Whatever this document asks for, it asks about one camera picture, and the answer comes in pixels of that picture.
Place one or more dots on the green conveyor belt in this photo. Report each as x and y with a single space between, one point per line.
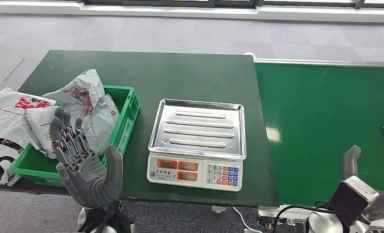
323 128

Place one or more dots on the dark window frame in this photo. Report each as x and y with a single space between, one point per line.
166 3

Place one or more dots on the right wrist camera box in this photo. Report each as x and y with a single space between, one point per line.
349 199

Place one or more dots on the big grey red-print package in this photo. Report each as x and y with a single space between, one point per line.
99 119

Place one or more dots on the large white bag black letters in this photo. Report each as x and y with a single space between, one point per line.
5 128

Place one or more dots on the white scale with steel tray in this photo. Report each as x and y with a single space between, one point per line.
198 132

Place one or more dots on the small white mailer package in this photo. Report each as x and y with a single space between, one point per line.
39 125

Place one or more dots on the green plastic basket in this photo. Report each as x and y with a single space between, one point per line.
127 106

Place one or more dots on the white table foot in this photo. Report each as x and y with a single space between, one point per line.
218 209

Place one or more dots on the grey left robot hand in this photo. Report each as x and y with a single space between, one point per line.
89 180

